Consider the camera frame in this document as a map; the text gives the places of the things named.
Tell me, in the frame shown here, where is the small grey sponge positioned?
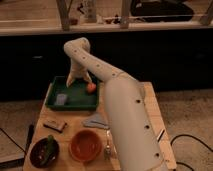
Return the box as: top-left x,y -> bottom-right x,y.
55,94 -> 68,106

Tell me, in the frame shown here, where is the black bag on shelf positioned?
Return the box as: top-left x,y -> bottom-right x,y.
130,0 -> 194,22

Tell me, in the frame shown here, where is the silver fork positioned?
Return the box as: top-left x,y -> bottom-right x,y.
104,130 -> 112,160

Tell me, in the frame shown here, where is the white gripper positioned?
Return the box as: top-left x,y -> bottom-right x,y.
66,60 -> 92,87

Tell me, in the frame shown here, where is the green plastic tray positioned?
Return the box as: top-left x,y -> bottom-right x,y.
45,76 -> 99,111

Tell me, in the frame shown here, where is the green vegetable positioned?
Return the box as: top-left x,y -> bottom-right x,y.
44,135 -> 54,162

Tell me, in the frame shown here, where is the orange bowl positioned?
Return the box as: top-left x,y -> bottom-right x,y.
69,129 -> 102,163

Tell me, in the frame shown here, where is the grey folded cloth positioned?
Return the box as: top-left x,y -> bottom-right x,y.
82,113 -> 109,130

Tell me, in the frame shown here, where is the dark brown bowl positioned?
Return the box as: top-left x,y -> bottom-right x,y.
30,138 -> 59,168

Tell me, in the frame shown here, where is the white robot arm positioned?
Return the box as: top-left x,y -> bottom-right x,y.
64,38 -> 169,171

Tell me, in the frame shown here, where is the small dark box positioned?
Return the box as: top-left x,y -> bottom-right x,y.
43,120 -> 67,133

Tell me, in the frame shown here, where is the orange apple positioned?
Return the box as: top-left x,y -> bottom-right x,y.
86,83 -> 96,93

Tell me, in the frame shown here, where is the black cable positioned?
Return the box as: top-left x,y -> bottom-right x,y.
169,133 -> 213,171

